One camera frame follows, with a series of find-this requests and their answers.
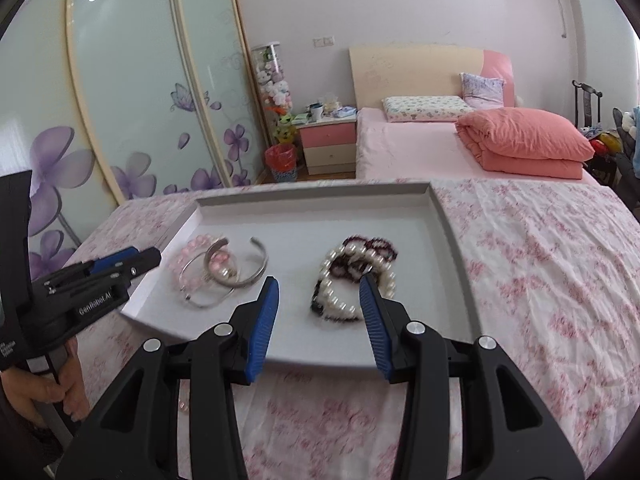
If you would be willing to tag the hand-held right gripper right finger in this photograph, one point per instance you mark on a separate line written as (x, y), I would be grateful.
(372, 325)

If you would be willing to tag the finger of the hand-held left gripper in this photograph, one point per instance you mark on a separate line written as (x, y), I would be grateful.
(112, 259)
(145, 259)

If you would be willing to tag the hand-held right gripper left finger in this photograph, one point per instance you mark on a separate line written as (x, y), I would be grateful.
(260, 330)

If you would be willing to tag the silver cuff bangle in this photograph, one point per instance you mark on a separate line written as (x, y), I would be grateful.
(262, 262)

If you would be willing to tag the grey shallow tray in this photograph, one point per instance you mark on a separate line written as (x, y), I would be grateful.
(295, 240)

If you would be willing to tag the person's left forearm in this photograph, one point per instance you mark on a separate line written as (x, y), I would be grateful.
(25, 440)

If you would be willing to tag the person's left hand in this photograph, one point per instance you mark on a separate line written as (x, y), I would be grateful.
(45, 387)

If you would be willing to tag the loose pink bead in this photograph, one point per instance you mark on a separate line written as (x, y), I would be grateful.
(182, 402)

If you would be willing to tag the red trash bin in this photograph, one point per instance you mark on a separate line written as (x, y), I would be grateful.
(281, 160)

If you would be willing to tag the pink floral bed sheet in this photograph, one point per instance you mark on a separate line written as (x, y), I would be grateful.
(540, 285)

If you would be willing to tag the floral glass door wardrobe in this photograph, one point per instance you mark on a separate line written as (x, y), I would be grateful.
(125, 85)

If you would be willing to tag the plain pink mattress sheet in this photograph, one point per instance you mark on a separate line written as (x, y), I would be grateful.
(400, 150)

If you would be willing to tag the pink and beige nightstand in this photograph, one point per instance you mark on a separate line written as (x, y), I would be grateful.
(327, 145)

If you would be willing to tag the plush toy display tube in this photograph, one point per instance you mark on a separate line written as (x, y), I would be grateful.
(272, 90)

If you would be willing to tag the pale blue packet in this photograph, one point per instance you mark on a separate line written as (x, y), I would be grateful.
(346, 110)

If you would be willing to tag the white cup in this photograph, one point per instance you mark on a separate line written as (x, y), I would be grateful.
(315, 113)

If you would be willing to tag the white floral pillow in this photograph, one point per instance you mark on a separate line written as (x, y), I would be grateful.
(425, 108)

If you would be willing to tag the folded orange quilt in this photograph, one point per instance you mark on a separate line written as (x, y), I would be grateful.
(525, 140)

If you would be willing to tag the beige and pink headboard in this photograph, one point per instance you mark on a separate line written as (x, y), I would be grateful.
(410, 70)

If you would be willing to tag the purple printed pillow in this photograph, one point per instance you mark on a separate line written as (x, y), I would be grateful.
(482, 90)

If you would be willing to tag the colourful toy pile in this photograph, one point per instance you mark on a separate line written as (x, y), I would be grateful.
(602, 142)

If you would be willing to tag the grey chair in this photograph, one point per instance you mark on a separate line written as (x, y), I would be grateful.
(625, 170)

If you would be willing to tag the dark wooden chair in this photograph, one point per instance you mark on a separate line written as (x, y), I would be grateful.
(585, 105)

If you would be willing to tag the blue garment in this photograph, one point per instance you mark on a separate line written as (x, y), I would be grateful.
(636, 145)

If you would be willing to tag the white wall socket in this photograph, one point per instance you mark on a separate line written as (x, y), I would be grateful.
(323, 42)

